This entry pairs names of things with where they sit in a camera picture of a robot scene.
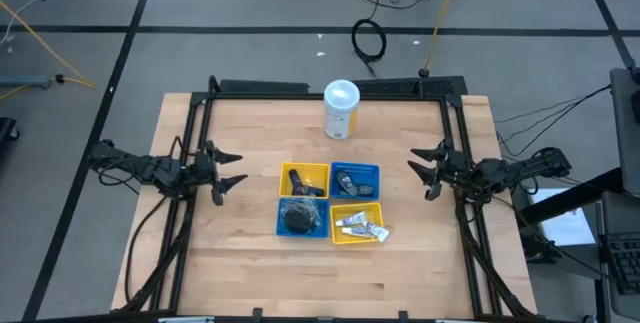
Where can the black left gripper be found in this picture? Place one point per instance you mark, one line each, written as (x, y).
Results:
(205, 173)

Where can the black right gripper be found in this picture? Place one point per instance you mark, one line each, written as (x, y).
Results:
(455, 173)

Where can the white and blue toothpaste tube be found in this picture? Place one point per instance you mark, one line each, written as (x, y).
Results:
(377, 232)

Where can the black round pad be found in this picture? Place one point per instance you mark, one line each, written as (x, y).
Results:
(298, 222)

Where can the white and purple toothpaste tube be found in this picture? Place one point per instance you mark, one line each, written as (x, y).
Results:
(352, 219)

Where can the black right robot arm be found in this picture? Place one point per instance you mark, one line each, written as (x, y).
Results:
(520, 168)

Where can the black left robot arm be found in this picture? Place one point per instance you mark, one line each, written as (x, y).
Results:
(155, 170)

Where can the blue plastic basket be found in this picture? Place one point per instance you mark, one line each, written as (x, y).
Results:
(325, 233)
(370, 173)

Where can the yellow plastic basket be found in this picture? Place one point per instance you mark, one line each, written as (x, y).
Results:
(320, 173)
(375, 210)

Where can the white wipes canister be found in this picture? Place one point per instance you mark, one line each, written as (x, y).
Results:
(341, 108)

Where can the white flat sheet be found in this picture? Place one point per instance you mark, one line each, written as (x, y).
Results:
(565, 223)

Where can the black metal bar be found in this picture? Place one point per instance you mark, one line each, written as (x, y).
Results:
(575, 198)

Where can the silver metal bar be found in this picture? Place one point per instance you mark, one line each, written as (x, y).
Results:
(187, 320)
(457, 321)

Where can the grey cart panel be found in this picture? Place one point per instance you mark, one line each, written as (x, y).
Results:
(625, 128)

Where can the grey laptop computer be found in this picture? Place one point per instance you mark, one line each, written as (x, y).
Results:
(622, 263)

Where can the grey metal base bar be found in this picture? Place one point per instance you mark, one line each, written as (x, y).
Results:
(25, 81)

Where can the black caster wheel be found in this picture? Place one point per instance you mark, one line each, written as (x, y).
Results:
(7, 128)

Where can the black metal table frame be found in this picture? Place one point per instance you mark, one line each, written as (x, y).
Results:
(250, 96)

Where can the black perforated mount plate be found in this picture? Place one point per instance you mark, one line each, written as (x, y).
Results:
(400, 86)

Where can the black frame clip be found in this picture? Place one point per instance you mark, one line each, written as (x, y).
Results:
(258, 314)
(403, 316)

